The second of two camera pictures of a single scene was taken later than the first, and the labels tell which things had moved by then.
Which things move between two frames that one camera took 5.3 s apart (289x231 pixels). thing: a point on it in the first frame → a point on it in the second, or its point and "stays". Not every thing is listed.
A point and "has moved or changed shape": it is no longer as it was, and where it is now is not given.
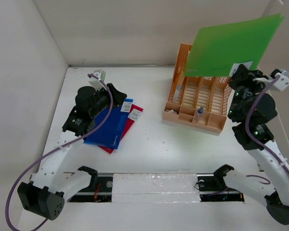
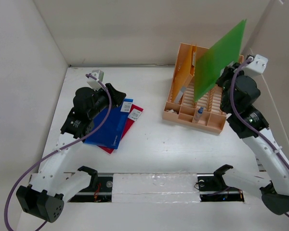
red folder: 135,112 stays
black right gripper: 243,75 → 228,72
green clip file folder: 215,48 has moved or changed shape
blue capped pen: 198,114 stays
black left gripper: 118,97 stays
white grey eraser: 171,110 stays
